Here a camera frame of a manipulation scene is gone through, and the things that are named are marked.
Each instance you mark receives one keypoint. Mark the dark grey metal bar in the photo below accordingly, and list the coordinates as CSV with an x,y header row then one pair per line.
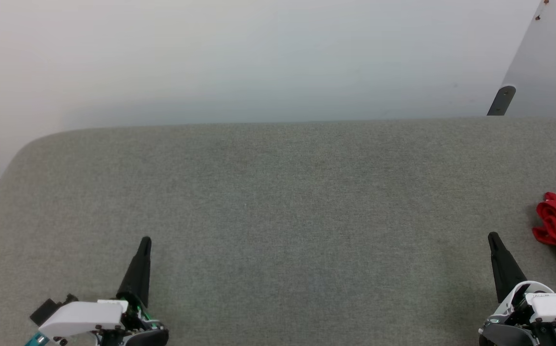
x,y
502,100

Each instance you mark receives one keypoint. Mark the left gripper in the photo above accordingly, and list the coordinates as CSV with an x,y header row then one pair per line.
x,y
85,317

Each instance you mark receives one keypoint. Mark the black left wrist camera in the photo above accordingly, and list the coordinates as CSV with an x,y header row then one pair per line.
x,y
47,310

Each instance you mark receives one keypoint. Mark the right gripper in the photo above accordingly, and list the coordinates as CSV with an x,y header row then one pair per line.
x,y
547,317

